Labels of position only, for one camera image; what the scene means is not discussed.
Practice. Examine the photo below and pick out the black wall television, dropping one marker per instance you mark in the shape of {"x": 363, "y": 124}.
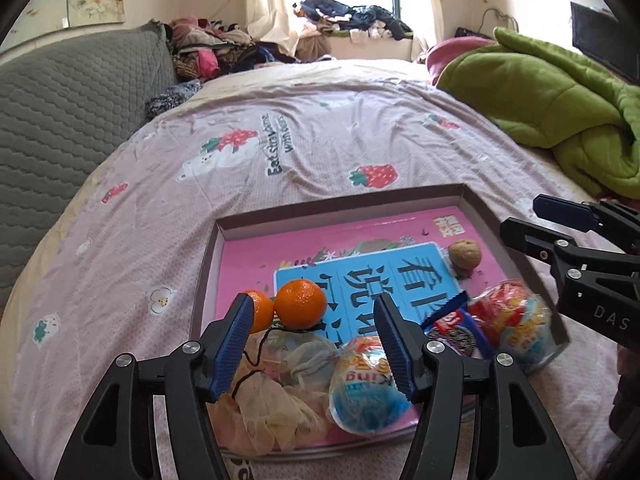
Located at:
{"x": 600, "y": 35}

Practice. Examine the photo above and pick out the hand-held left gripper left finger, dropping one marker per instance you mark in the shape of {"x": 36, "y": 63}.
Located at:
{"x": 232, "y": 350}

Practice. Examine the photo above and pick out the strawberry printed pink blanket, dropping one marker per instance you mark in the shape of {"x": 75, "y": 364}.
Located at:
{"x": 350, "y": 125}

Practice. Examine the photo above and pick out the pile of mixed clothes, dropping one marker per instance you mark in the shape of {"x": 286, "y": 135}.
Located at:
{"x": 215, "y": 45}

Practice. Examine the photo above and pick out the shallow grey cardboard tray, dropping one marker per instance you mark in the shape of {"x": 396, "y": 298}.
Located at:
{"x": 325, "y": 212}

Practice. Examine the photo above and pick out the brown cloth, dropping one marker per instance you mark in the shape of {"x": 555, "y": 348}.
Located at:
{"x": 312, "y": 47}

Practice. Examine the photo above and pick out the green fleece blanket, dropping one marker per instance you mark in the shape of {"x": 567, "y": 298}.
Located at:
{"x": 540, "y": 90}

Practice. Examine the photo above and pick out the dark pink pillow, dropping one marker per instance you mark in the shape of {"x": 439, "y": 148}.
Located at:
{"x": 445, "y": 57}

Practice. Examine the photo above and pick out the blue cookie packet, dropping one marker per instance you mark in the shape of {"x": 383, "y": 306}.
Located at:
{"x": 460, "y": 335}

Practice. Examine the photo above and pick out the brown walnut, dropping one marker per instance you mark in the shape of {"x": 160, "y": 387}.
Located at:
{"x": 464, "y": 254}

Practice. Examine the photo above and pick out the grey quilted headboard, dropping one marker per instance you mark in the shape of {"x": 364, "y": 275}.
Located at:
{"x": 60, "y": 120}

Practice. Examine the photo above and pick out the egg-shaped toy packet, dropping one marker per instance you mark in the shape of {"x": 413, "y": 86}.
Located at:
{"x": 520, "y": 325}
{"x": 360, "y": 395}

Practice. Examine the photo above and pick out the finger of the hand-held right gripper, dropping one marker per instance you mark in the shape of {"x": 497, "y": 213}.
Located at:
{"x": 565, "y": 212}
{"x": 530, "y": 237}

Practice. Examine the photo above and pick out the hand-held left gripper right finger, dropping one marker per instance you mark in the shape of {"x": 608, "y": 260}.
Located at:
{"x": 397, "y": 350}

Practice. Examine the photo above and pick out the blue patterned cloth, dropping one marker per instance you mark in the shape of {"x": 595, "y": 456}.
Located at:
{"x": 170, "y": 97}

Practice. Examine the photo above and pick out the dark clothes on windowsill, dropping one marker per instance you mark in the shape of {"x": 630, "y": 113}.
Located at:
{"x": 340, "y": 10}

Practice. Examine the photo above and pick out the orange tangerine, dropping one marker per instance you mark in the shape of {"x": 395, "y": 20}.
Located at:
{"x": 300, "y": 305}
{"x": 262, "y": 310}

